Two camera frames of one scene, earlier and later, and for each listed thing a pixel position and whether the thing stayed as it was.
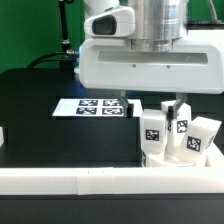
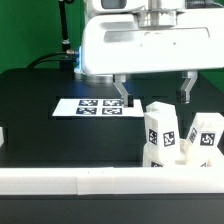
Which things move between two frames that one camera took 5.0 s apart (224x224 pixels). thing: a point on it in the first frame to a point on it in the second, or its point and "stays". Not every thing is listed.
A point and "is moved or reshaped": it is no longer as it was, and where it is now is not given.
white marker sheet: (96, 107) stays
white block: (198, 135) is moved or reshaped
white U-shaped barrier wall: (207, 179) stays
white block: (182, 116) to (182, 160)
